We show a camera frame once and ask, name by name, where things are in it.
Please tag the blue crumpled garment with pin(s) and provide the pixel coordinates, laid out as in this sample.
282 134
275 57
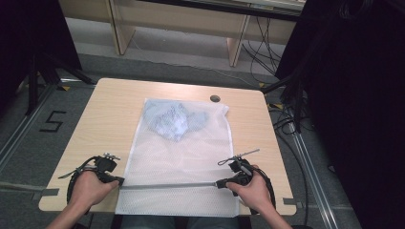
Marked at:
172 122

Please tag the metal floor rail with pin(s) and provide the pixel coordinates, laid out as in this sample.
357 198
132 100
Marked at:
310 178
19 133

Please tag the black curtain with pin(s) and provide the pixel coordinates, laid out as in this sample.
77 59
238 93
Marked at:
356 95
28 28

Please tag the light wooden desk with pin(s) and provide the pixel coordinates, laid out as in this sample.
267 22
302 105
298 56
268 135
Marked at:
178 19

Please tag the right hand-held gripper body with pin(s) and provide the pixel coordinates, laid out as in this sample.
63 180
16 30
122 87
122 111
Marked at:
243 171

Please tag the person's right hand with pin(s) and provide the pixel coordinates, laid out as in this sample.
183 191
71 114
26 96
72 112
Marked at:
254 194

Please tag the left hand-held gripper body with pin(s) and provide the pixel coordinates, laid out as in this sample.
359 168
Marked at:
105 164

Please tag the white mesh laundry bag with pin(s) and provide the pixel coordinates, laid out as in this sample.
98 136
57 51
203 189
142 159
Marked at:
178 159

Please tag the black tripod stand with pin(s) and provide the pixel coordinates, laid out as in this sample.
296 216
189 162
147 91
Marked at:
297 105
33 86

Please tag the person's left hand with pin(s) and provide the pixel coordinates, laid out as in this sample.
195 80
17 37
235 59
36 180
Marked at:
89 191

